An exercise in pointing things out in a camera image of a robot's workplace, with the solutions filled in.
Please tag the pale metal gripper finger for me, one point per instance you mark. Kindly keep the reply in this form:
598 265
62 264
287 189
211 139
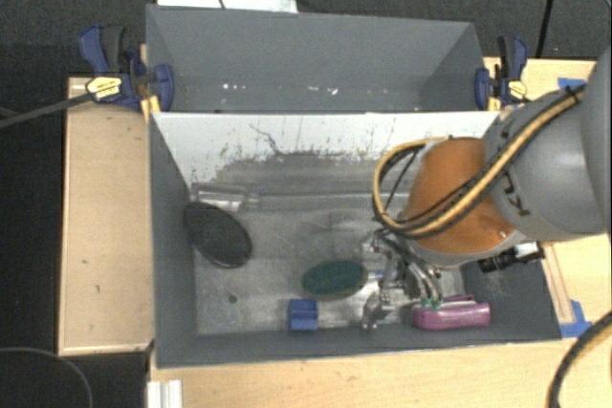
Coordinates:
378 313
378 278

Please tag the dark green flat disc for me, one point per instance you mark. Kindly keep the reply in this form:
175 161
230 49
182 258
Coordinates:
334 279

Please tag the blue block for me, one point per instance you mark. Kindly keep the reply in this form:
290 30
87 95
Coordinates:
303 314

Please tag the black flat disc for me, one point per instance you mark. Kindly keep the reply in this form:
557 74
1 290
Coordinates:
217 235

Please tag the clear glass thing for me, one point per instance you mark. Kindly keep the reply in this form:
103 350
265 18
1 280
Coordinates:
225 197

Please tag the grey metal bin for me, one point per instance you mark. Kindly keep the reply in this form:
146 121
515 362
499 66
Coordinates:
296 62

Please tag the pale wood board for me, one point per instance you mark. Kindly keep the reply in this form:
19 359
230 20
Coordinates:
107 224

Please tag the black cylinder on white bracket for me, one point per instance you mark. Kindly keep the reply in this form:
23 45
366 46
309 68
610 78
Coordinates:
507 258

